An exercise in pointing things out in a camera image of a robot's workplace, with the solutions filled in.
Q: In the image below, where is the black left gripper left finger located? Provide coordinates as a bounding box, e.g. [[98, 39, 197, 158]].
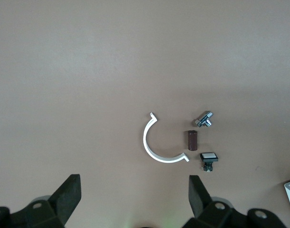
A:
[[9, 174, 82, 228]]

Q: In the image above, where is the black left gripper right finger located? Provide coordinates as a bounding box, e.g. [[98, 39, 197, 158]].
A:
[[184, 175, 249, 228]]

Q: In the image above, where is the black square button white cap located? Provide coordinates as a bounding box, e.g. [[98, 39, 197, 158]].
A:
[[198, 152, 219, 173]]

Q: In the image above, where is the dark brown terminal block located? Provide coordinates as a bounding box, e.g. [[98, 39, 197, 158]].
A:
[[187, 129, 198, 151]]

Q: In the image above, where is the chrome metal tee fitting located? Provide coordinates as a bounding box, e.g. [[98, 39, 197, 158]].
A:
[[193, 110, 214, 128]]

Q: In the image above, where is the brown table mat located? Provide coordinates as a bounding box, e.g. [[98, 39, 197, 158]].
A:
[[0, 0, 290, 228]]

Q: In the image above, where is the white half-ring pipe clamp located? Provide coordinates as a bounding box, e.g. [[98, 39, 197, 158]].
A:
[[143, 112, 190, 163]]

